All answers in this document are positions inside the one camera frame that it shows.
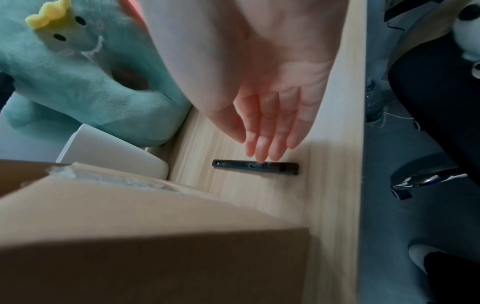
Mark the person's right hand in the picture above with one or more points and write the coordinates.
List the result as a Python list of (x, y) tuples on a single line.
[(285, 53)]

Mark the clear plastic water bottle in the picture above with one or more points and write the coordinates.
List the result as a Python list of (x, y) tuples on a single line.
[(374, 104)]

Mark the black plastic bar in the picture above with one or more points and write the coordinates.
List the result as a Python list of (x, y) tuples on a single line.
[(240, 166)]

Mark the black office chair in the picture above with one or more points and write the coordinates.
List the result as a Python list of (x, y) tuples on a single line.
[(438, 104)]

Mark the panda plush toy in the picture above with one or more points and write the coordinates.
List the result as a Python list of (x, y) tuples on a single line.
[(467, 32)]

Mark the white plastic container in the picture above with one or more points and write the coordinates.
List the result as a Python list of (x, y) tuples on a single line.
[(108, 151)]

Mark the teal plush dinosaur toy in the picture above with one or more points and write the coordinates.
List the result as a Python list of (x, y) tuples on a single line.
[(75, 89)]

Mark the brown cardboard box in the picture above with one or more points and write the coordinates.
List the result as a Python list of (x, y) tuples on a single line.
[(142, 243)]

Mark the white shoe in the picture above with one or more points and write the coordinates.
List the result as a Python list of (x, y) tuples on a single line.
[(418, 256)]

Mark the black trouser leg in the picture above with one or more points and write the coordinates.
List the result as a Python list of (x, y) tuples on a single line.
[(453, 279)]

